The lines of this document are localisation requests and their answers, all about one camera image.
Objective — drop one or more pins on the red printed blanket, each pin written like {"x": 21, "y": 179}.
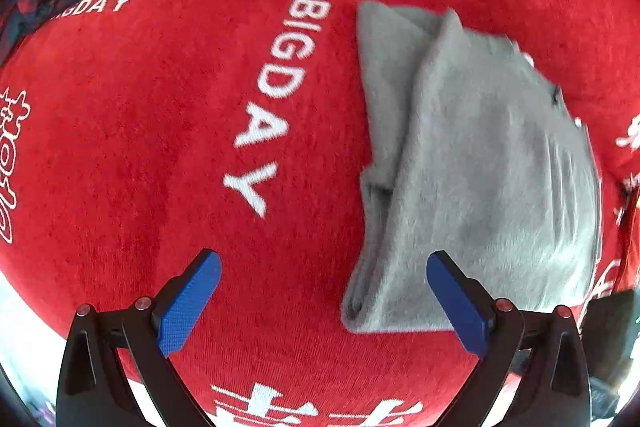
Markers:
{"x": 150, "y": 132}

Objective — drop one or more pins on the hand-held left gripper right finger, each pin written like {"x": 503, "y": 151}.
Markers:
{"x": 457, "y": 302}

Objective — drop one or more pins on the grey knit sweater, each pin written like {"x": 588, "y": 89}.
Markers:
{"x": 480, "y": 172}

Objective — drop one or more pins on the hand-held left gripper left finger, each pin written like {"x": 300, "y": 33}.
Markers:
{"x": 192, "y": 302}

